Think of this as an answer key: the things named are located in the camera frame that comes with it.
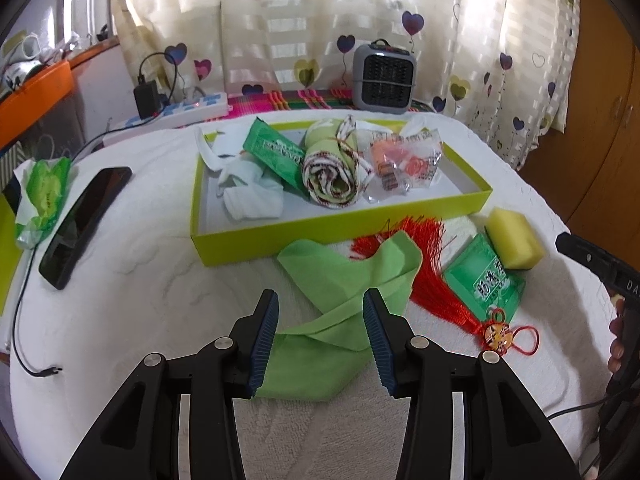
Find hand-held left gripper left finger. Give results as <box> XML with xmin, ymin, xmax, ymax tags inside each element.
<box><xmin>60</xmin><ymin>288</ymin><xmax>280</xmax><ymax>480</ymax></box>

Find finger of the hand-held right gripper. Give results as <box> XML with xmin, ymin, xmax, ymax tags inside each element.
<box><xmin>555</xmin><ymin>232</ymin><xmax>618</xmax><ymax>286</ymax></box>

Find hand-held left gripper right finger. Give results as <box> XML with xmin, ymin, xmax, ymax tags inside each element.
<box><xmin>362</xmin><ymin>288</ymin><xmax>586</xmax><ymax>480</ymax></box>

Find green cloth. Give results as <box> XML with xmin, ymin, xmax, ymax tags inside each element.
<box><xmin>254</xmin><ymin>232</ymin><xmax>423</xmax><ymax>402</ymax></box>

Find yellow sponge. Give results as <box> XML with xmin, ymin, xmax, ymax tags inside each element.
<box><xmin>486</xmin><ymin>206</ymin><xmax>545</xmax><ymax>270</ymax></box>

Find red tassel knot ornament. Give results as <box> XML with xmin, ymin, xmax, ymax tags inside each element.
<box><xmin>350</xmin><ymin>216</ymin><xmax>541</xmax><ymax>356</ymax></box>

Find lime green box tray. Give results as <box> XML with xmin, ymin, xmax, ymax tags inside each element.
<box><xmin>190</xmin><ymin>114</ymin><xmax>493</xmax><ymax>267</ymax></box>

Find green tissue packet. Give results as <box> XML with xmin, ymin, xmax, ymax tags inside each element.
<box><xmin>242</xmin><ymin>117</ymin><xmax>307</xmax><ymax>193</ymax></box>
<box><xmin>444</xmin><ymin>232</ymin><xmax>527</xmax><ymax>323</ymax></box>

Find white socks bundle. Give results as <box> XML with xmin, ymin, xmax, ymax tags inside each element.
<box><xmin>197</xmin><ymin>124</ymin><xmax>286</xmax><ymax>221</ymax></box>

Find white and green towel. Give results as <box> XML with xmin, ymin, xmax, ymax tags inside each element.
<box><xmin>301</xmin><ymin>115</ymin><xmax>375</xmax><ymax>209</ymax></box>

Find clear plastic bag orange items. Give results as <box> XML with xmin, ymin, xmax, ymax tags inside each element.
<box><xmin>365</xmin><ymin>114</ymin><xmax>445</xmax><ymax>204</ymax></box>

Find person's right hand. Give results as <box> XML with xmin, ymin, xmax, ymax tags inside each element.
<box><xmin>607</xmin><ymin>305</ymin><xmax>632</xmax><ymax>377</ymax></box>

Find brown wooden wardrobe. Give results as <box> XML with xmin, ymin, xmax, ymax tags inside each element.
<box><xmin>520</xmin><ymin>0</ymin><xmax>640</xmax><ymax>241</ymax></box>

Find black smartphone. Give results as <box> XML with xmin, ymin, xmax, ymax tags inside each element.
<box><xmin>39</xmin><ymin>166</ymin><xmax>133</xmax><ymax>290</ymax></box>

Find plaid blanket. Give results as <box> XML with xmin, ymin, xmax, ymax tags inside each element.
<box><xmin>227</xmin><ymin>87</ymin><xmax>436</xmax><ymax>113</ymax></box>

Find white power strip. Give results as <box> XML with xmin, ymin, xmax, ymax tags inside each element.
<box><xmin>102</xmin><ymin>91</ymin><xmax>230</xmax><ymax>147</ymax></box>

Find opened green tissue pack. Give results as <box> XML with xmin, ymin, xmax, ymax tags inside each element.
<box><xmin>14</xmin><ymin>156</ymin><xmax>73</xmax><ymax>250</ymax></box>

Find grey portable heater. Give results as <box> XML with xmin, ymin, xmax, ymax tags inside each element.
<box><xmin>352</xmin><ymin>40</ymin><xmax>422</xmax><ymax>111</ymax></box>

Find black charger adapter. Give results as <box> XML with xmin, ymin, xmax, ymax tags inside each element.
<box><xmin>134</xmin><ymin>52</ymin><xmax>171</xmax><ymax>118</ymax></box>

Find lime green box lid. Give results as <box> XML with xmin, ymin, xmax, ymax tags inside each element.
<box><xmin>0</xmin><ymin>190</ymin><xmax>26</xmax><ymax>317</ymax></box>

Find cream heart print curtain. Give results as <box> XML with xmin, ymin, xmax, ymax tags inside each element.
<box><xmin>107</xmin><ymin>0</ymin><xmax>581</xmax><ymax>171</ymax></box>

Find orange shelf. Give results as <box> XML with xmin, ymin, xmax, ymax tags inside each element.
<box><xmin>0</xmin><ymin>40</ymin><xmax>121</xmax><ymax>151</ymax></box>

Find household clutter pile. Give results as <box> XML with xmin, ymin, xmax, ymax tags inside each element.
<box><xmin>0</xmin><ymin>30</ymin><xmax>81</xmax><ymax>101</ymax></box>

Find black charging cable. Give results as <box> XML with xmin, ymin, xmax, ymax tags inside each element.
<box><xmin>7</xmin><ymin>245</ymin><xmax>64</xmax><ymax>379</ymax></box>

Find black power strip cable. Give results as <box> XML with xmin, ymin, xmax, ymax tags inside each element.
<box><xmin>70</xmin><ymin>119</ymin><xmax>138</xmax><ymax>166</ymax></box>

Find window frame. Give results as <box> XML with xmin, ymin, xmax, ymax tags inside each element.
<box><xmin>50</xmin><ymin>0</ymin><xmax>121</xmax><ymax>56</ymax></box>

